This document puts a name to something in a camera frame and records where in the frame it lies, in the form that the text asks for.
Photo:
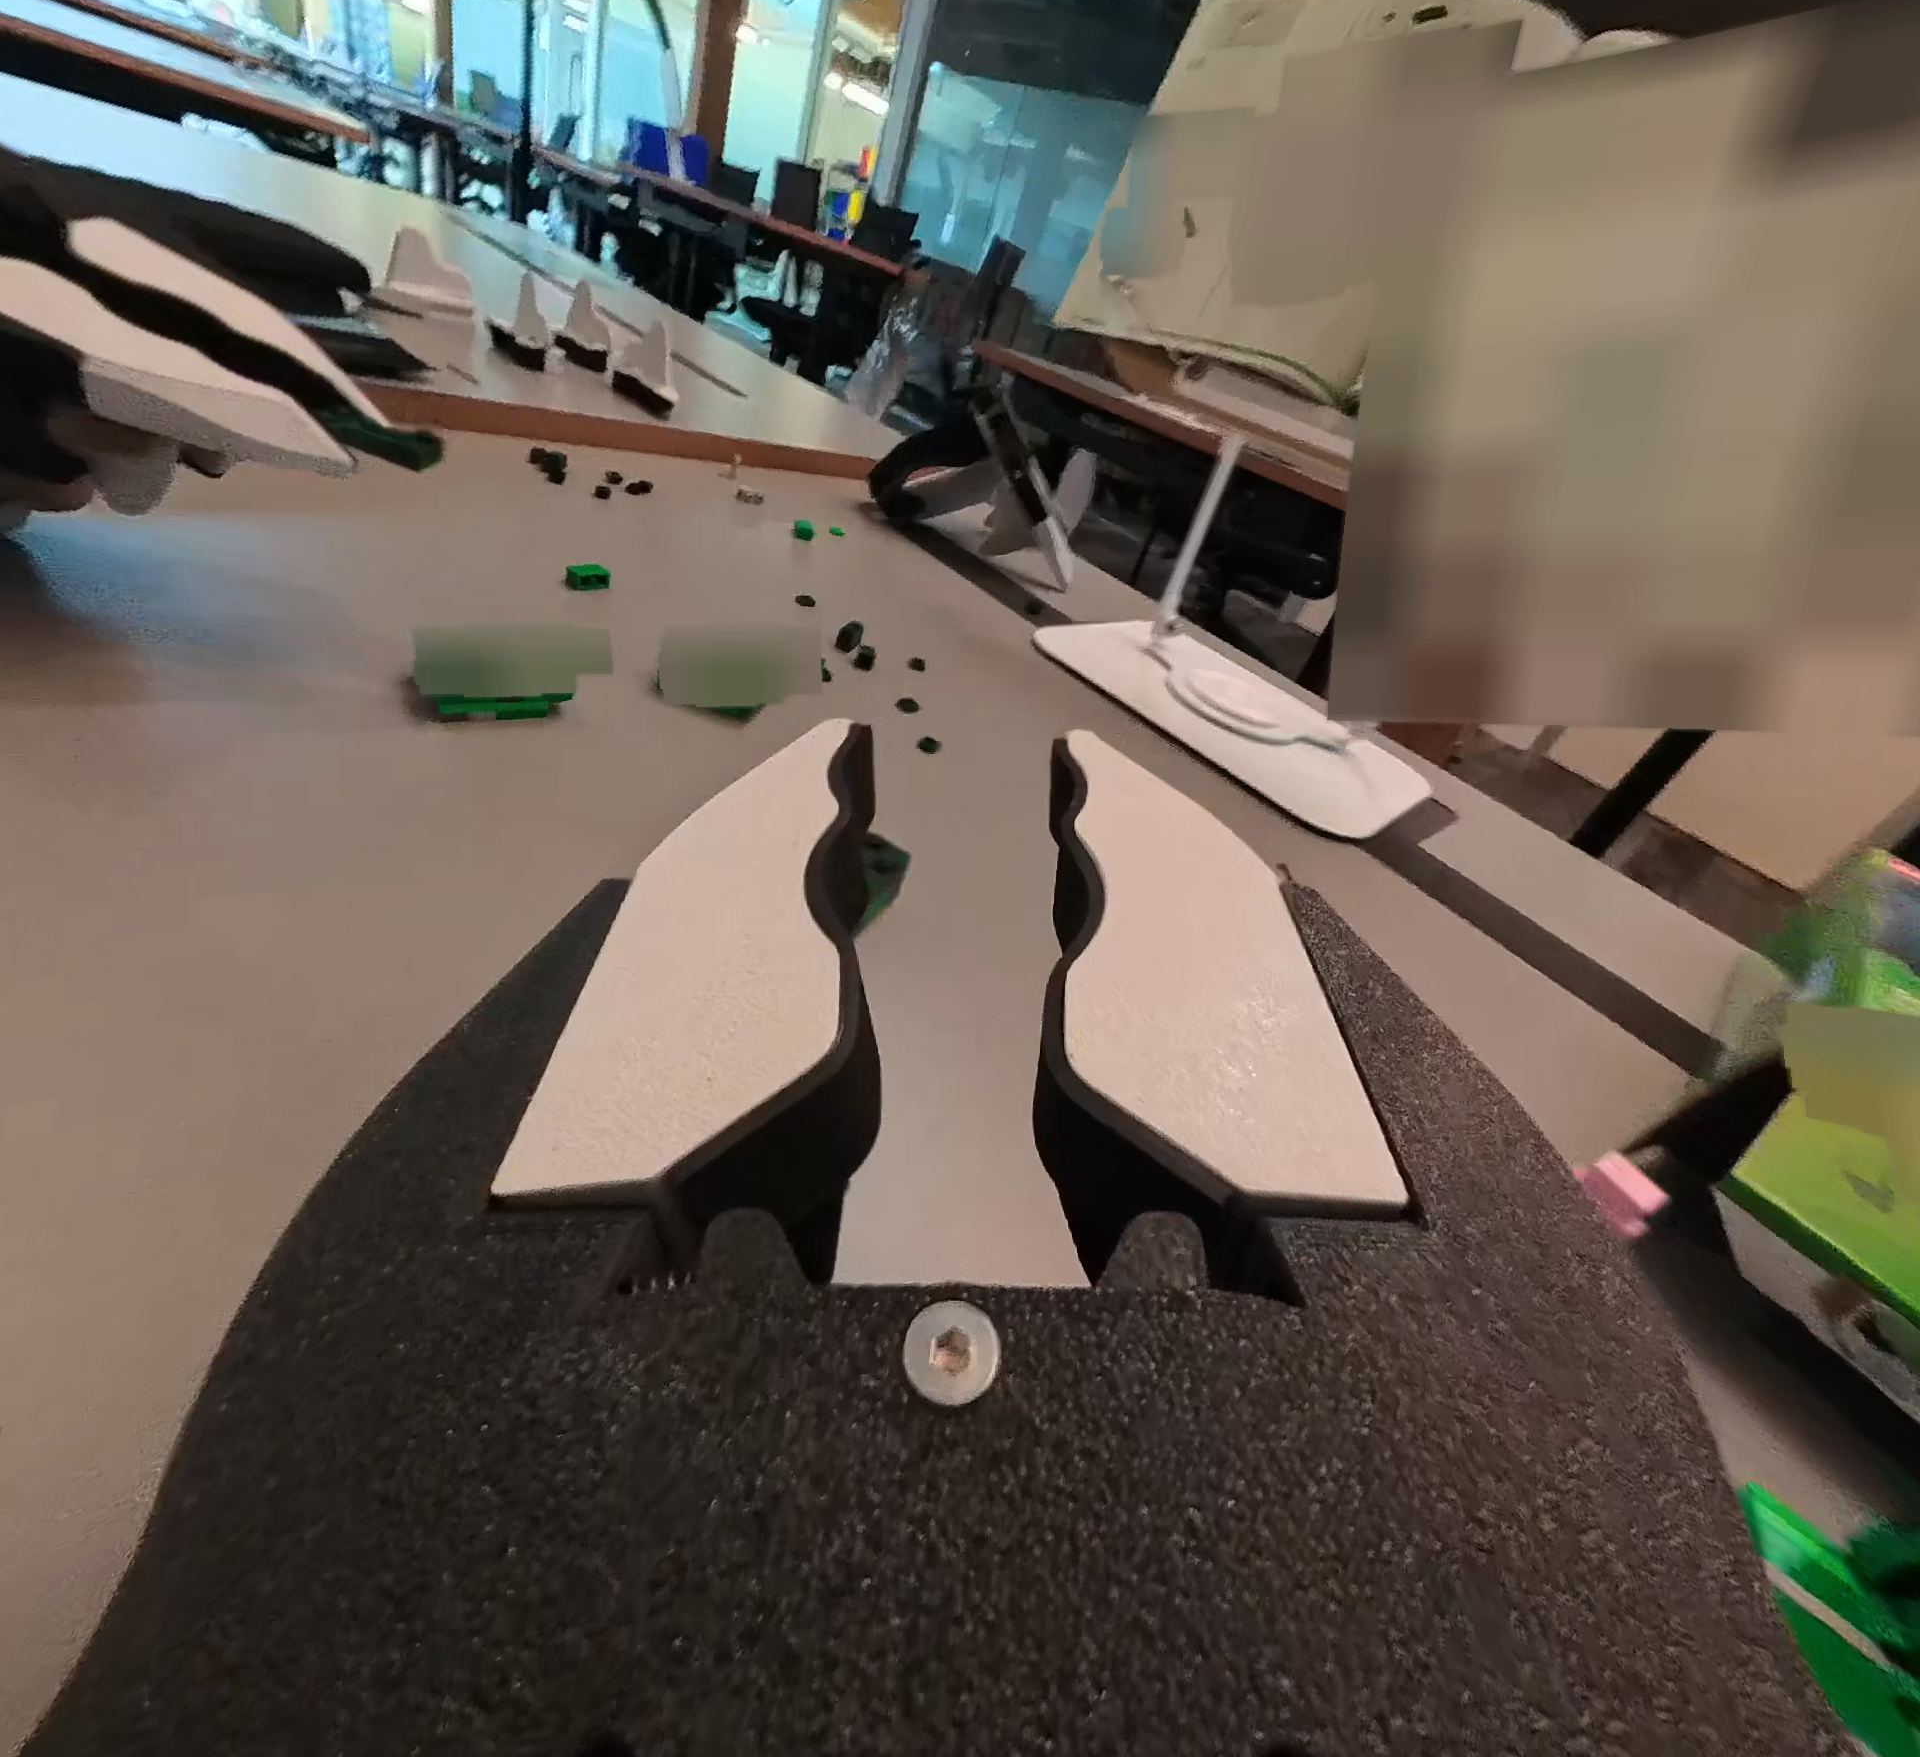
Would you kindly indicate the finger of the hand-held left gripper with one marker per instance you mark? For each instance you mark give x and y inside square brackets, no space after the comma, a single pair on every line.
[166,387]
[225,304]

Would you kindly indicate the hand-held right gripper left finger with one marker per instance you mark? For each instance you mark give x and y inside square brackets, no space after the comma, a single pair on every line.
[705,1021]

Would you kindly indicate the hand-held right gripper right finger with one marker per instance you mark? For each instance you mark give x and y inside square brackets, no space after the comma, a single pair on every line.
[1214,1021]

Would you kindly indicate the dark green brick plate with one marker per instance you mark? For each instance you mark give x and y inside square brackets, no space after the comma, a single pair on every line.
[394,444]

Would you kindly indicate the small green brick assembly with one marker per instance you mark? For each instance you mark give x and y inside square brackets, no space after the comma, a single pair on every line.
[882,881]

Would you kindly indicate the green brick build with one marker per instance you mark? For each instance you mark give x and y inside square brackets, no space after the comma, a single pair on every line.
[735,710]

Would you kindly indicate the green building set box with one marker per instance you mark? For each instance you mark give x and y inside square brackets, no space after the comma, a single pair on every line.
[1769,1203]

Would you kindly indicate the white pointed tool holder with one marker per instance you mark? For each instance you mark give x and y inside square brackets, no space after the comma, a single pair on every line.
[585,332]
[647,371]
[523,326]
[428,279]

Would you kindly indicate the pink brick pig figure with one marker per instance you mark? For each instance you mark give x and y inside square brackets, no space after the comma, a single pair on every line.
[1624,1188]

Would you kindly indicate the scattered small green bricks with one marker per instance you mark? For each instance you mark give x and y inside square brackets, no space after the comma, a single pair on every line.
[588,575]

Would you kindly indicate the wood-edged grey table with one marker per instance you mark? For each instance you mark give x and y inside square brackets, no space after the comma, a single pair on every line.
[721,415]

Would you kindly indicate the grey pointed tool holder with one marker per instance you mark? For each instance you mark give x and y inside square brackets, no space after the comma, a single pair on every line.
[931,466]

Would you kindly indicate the dark wooden desk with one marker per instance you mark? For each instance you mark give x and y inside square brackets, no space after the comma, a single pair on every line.
[1140,400]

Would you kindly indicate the building instruction booklet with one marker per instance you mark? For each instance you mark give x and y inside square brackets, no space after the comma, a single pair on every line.
[1319,33]

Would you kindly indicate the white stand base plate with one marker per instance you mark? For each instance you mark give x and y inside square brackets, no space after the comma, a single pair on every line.
[1289,767]

